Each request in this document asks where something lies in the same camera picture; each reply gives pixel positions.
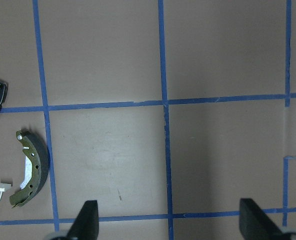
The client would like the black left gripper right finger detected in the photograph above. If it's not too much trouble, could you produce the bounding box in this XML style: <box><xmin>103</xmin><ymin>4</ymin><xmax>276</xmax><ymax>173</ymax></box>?
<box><xmin>239</xmin><ymin>198</ymin><xmax>283</xmax><ymax>240</ymax></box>

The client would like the green brake shoe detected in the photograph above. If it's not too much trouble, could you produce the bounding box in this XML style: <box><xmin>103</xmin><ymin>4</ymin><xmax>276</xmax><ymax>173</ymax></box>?
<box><xmin>9</xmin><ymin>130</ymin><xmax>50</xmax><ymax>208</ymax></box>

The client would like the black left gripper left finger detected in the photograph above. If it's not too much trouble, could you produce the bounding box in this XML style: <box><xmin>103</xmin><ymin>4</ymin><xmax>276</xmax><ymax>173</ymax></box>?
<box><xmin>66</xmin><ymin>200</ymin><xmax>99</xmax><ymax>240</ymax></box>

